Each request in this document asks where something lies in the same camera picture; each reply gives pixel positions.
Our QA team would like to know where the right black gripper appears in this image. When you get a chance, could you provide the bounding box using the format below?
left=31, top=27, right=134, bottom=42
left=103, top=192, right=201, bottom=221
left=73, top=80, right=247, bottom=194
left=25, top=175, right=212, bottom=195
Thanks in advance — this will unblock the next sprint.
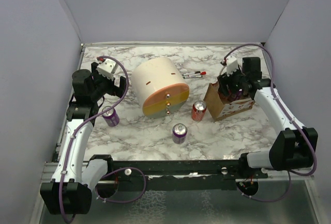
left=218, top=64, right=248, bottom=96

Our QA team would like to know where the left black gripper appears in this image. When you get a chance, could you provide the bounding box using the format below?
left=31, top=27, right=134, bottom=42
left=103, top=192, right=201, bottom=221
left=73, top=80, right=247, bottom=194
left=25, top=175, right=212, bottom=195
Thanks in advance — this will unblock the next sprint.
left=91, top=62, right=129, bottom=101

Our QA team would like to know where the purple can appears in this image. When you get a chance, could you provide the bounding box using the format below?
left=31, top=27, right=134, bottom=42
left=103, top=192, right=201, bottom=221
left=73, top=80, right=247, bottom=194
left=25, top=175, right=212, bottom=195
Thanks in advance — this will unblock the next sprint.
left=102, top=106, right=120, bottom=127
left=172, top=123, right=188, bottom=144
left=236, top=89, right=244, bottom=99

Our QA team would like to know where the red can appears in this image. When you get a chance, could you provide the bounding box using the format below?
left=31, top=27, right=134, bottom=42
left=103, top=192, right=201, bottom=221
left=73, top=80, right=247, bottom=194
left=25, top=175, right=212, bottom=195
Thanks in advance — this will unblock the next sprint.
left=191, top=100, right=206, bottom=121
left=218, top=92, right=233, bottom=104

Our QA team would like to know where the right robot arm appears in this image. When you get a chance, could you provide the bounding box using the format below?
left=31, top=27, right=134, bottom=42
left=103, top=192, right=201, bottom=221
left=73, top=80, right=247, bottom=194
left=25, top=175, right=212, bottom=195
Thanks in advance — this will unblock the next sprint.
left=217, top=55, right=318, bottom=178

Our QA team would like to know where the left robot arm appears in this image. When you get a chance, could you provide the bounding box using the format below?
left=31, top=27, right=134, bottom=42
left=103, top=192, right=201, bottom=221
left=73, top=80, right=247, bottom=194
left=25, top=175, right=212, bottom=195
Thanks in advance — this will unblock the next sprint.
left=40, top=58, right=128, bottom=215

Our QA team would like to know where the red capped marker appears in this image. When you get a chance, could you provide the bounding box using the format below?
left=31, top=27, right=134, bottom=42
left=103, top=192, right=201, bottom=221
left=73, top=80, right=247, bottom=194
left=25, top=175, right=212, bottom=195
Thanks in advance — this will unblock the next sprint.
left=183, top=71, right=206, bottom=79

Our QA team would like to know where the cream cylindrical container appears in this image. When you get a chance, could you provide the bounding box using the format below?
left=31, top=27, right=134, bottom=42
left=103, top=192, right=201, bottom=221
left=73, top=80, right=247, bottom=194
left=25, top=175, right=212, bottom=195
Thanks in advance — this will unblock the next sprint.
left=130, top=57, right=190, bottom=118

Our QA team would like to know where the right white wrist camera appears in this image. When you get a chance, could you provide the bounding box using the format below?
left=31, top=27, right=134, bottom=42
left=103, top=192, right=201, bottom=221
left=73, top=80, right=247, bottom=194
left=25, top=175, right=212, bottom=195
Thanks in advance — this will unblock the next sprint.
left=220, top=55, right=239, bottom=76

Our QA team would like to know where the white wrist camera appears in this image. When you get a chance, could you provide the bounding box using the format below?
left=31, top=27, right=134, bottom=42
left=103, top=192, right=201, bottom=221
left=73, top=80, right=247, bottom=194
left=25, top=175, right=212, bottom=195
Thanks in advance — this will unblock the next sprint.
left=220, top=55, right=239, bottom=76
left=97, top=58, right=118, bottom=80

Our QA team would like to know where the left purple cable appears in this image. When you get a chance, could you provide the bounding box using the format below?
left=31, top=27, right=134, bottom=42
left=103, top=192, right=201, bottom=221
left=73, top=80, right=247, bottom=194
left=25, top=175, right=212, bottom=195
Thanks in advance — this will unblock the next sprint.
left=59, top=55, right=129, bottom=223

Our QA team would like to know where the purple cable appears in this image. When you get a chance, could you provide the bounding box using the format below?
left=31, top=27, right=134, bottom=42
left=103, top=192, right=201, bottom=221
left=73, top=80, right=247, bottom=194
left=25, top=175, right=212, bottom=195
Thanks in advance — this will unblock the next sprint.
left=59, top=55, right=129, bottom=223
left=222, top=43, right=318, bottom=203

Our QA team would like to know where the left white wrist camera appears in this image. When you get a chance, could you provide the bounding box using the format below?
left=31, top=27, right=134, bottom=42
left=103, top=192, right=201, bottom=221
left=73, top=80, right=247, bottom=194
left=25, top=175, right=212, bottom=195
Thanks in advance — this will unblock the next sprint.
left=97, top=58, right=118, bottom=80

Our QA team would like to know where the black base frame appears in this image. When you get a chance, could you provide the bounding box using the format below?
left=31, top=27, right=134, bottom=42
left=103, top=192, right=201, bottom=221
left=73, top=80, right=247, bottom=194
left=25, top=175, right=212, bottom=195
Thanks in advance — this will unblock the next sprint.
left=97, top=159, right=267, bottom=194

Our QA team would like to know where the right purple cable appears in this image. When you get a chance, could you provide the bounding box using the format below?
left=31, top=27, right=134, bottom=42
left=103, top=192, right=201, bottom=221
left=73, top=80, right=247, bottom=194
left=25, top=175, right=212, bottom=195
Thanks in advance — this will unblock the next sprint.
left=222, top=43, right=318, bottom=203

